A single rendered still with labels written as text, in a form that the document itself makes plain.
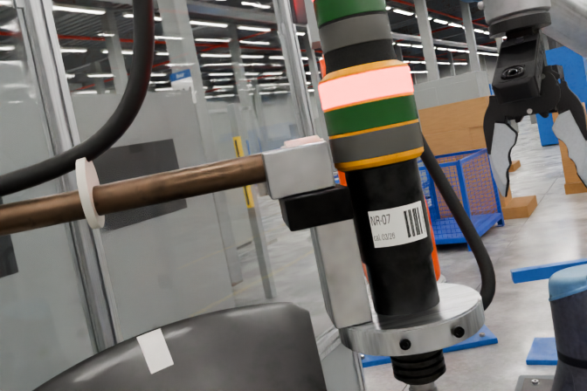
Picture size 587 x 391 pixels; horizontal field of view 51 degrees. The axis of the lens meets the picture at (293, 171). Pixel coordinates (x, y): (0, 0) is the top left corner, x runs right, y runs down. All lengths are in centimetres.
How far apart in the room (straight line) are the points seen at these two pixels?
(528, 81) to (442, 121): 776
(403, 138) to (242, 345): 23
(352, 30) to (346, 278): 11
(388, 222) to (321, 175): 4
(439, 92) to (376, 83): 1076
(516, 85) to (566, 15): 36
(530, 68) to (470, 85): 1020
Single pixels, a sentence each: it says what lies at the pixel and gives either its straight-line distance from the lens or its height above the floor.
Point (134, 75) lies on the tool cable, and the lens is 29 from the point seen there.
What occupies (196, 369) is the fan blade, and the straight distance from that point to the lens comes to 44.
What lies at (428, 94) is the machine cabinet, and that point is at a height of 183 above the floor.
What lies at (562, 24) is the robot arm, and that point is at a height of 163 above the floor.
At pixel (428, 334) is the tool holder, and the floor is 145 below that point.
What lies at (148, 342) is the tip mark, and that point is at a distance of 46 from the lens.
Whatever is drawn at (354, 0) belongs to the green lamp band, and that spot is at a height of 160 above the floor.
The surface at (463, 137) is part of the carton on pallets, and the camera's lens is 836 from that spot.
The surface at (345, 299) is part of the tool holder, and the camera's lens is 29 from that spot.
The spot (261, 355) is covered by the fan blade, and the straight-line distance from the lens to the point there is 45.
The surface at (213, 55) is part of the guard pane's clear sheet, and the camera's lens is 146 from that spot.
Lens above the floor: 154
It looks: 3 degrees down
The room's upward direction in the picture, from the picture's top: 11 degrees counter-clockwise
